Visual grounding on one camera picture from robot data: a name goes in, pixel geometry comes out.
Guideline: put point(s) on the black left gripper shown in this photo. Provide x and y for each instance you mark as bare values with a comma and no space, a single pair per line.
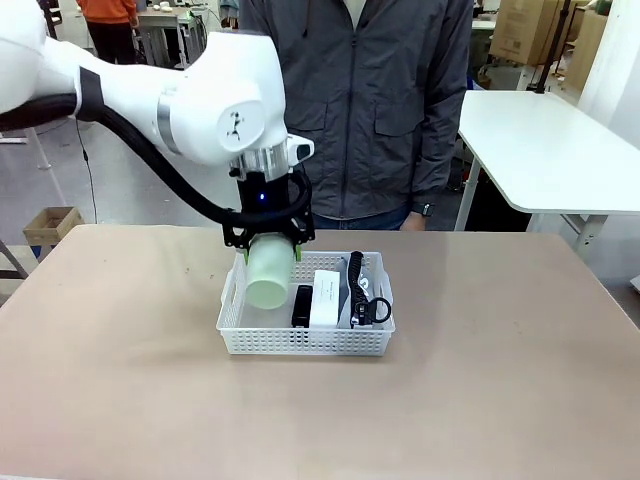
265,200

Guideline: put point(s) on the pale green cup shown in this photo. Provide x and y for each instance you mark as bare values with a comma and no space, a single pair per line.
270,280

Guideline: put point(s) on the black stapler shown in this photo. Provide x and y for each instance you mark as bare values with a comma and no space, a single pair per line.
301,305

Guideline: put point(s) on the white rectangular box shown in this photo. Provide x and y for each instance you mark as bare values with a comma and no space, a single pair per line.
326,300

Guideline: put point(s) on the person's left forearm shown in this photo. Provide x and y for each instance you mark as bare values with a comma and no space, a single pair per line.
445,150

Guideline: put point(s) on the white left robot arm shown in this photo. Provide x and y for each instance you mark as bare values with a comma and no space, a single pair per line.
210,90

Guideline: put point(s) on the white perforated plastic basket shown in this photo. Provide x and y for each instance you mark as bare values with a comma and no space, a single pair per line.
300,342

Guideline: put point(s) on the person's left hand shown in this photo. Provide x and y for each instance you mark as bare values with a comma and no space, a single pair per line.
412,222

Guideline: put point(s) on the blue jeans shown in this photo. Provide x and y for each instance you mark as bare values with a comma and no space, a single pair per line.
360,222

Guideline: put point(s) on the black wrist watch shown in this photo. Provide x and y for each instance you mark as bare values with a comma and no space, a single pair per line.
423,209

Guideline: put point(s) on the person in grey jacket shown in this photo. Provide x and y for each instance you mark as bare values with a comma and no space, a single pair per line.
380,100

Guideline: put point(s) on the small open cardboard box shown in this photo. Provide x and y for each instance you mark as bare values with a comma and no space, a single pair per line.
50,222

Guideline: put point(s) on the blue bin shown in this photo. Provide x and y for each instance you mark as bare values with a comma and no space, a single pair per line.
474,82

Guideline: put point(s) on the person in orange top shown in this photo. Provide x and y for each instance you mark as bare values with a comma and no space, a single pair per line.
107,10

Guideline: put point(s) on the large white table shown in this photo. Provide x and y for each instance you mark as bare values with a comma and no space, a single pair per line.
540,150

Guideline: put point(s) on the large cardboard box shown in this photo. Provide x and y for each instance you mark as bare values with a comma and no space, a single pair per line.
525,30

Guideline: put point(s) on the black slanted stand pole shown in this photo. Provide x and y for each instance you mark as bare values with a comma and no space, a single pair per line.
551,50

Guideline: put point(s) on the tall narrow cardboard box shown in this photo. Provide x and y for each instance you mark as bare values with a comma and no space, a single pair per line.
587,45

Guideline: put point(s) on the metal frame workbench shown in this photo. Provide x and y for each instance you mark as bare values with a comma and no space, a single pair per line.
170,20

